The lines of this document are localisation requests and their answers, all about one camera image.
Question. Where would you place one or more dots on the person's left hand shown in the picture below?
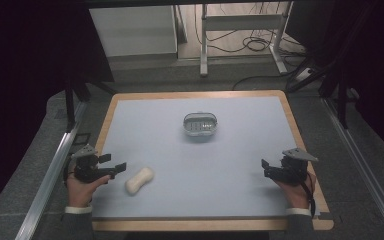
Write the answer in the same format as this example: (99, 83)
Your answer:
(81, 193)

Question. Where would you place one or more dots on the dark curtain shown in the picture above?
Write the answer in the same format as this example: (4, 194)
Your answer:
(26, 66)
(373, 60)

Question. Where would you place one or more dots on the white soap bar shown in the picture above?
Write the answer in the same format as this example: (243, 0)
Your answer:
(139, 180)

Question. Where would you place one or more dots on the grey mesh basket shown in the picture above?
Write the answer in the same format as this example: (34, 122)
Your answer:
(200, 124)

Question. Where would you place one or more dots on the white power strip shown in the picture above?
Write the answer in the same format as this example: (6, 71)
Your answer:
(304, 74)

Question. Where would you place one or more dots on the white cabinet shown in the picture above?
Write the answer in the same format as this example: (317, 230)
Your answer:
(135, 30)

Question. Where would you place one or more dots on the person's right hand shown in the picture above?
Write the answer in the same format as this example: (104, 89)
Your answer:
(296, 193)

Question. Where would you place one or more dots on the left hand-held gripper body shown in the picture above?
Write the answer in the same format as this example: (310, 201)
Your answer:
(86, 165)

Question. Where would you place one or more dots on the black metal stand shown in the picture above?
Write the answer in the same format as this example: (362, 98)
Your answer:
(76, 90)
(336, 86)

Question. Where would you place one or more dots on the aluminium rail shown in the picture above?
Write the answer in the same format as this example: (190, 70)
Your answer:
(51, 173)
(363, 166)

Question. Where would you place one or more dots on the white metal desk frame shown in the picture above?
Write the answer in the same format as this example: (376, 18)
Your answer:
(240, 22)

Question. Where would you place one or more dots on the light blue table mat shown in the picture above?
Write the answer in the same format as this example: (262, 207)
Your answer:
(206, 173)

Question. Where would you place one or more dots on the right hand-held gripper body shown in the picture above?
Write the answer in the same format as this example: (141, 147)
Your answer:
(293, 166)

